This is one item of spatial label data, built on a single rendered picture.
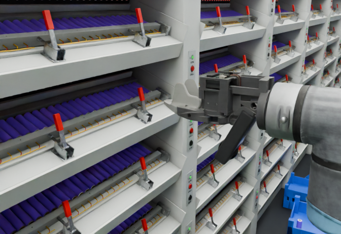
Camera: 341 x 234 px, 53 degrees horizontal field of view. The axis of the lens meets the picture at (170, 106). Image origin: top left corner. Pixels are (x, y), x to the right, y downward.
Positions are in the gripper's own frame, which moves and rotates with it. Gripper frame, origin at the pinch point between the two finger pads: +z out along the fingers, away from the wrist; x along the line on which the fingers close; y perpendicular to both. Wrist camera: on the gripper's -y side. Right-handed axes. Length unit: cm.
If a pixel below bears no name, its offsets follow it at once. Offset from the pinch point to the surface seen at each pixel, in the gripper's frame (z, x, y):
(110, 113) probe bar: 22.8, -6.5, -6.7
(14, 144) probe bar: 22.5, 20.1, -5.7
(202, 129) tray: 23, -55, -26
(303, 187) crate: 8, -164, -98
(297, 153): 20, -195, -88
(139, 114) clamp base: 19.4, -13.6, -8.4
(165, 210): 23, -28, -46
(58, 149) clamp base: 18.7, 13.3, -8.4
